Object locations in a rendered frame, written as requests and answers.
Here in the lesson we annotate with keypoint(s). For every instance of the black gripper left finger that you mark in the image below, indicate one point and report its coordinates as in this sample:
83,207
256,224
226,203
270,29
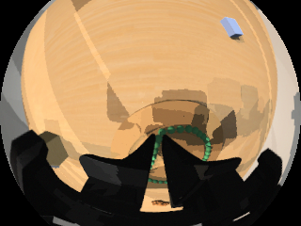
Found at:
131,171

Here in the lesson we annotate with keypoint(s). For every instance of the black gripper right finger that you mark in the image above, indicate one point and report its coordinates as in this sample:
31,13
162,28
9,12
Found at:
185,173

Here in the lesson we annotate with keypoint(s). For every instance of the light blue block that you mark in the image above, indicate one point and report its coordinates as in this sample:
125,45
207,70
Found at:
231,27

